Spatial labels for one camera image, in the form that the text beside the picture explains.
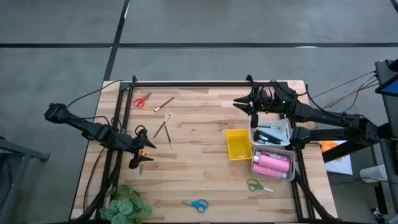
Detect green handled scissors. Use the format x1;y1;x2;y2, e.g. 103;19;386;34
246;178;275;194

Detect brown cable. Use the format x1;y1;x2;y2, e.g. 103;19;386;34
82;146;106;213

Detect orange cloth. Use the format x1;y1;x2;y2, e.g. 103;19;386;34
320;139;343;160

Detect white paper sheet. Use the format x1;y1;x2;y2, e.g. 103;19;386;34
318;135;354;176

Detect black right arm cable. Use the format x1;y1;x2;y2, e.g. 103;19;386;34
267;79;358;119

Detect yellow plastic basket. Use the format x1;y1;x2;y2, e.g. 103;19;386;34
226;129;254;162

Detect white paper towel roll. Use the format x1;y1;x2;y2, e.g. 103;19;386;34
359;164;388;184

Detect white plastic basket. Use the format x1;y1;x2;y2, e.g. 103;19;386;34
249;118;292;147

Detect grey plastic basket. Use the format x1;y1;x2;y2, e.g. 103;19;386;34
250;144;296;182

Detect black diagonal beam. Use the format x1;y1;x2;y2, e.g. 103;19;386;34
322;123;392;163

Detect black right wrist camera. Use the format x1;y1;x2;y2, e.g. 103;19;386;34
249;111;260;129

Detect grey metal table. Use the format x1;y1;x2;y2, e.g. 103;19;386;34
0;135;50;224

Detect black metal rig frame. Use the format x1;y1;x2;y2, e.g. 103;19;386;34
74;74;338;223

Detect orange handled scissors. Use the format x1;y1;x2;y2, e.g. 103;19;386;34
137;149;150;175

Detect green potted plant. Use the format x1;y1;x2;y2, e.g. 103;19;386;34
98;185;154;224

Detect blue handled scissors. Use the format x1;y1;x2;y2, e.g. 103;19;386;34
181;198;210;214

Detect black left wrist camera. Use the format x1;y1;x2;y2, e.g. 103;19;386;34
128;151;142;170

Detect red handled scissors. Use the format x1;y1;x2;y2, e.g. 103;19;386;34
133;91;152;109

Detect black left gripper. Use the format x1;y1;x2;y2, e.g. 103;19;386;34
119;128;157;163

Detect pink paint bottle white cap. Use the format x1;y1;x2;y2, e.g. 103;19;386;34
252;162;289;180
252;151;291;173

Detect monitor with blue screen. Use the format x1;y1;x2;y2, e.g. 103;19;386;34
374;73;398;98

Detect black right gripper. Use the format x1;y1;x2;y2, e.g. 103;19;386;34
233;88;296;114

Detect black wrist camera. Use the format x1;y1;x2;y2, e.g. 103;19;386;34
128;151;142;170
249;111;260;129

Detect bundle of coloured cables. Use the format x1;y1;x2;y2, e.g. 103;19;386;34
307;70;379;109

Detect black equipment stand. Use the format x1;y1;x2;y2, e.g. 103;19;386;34
374;58;398;175

